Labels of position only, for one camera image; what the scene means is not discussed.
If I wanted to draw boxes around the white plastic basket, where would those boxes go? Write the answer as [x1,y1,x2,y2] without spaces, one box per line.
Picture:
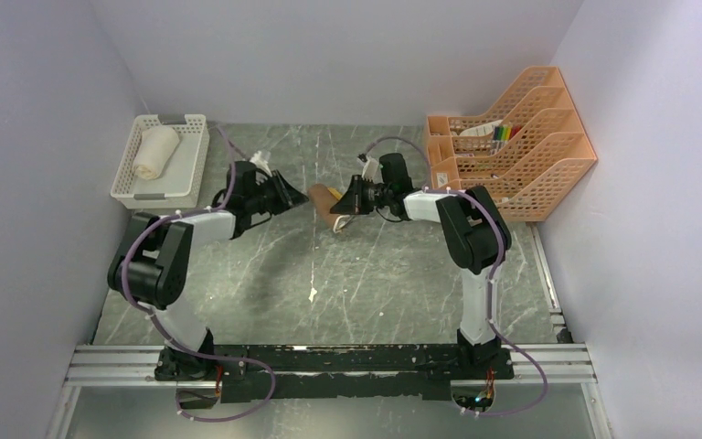
[110,114,209,209]

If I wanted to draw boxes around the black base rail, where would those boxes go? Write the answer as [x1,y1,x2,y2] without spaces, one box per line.
[153,344,515,403]

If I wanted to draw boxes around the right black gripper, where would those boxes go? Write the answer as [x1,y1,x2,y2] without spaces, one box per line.
[332,176,392,216]

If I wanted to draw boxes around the orange file organizer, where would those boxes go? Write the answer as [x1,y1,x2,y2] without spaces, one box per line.
[423,66,598,222]

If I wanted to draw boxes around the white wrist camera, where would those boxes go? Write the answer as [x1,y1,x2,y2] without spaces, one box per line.
[249,150,272,177]
[357,154,380,181]

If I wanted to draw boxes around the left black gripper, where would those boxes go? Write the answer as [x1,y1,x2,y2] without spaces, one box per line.
[247,170,310,217]

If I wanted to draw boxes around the brown yellow towel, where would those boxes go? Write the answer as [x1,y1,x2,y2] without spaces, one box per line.
[307,184,352,233]

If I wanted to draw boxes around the coloured marker pens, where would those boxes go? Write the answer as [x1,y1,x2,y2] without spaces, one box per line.
[491,124,523,154]

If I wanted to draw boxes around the cream white towel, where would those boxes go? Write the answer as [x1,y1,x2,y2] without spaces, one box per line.
[132,125,180,180]

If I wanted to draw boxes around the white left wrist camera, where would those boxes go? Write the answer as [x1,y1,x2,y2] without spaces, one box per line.
[249,150,272,177]

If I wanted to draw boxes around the white label card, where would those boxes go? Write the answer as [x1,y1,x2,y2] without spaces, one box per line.
[459,120,502,136]

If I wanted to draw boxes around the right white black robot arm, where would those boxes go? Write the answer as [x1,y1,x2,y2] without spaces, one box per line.
[329,153,512,379]

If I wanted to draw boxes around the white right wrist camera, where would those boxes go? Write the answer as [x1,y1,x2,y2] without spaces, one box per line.
[357,154,380,181]

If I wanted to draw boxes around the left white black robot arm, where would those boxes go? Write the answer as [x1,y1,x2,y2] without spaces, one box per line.
[107,161,309,380]

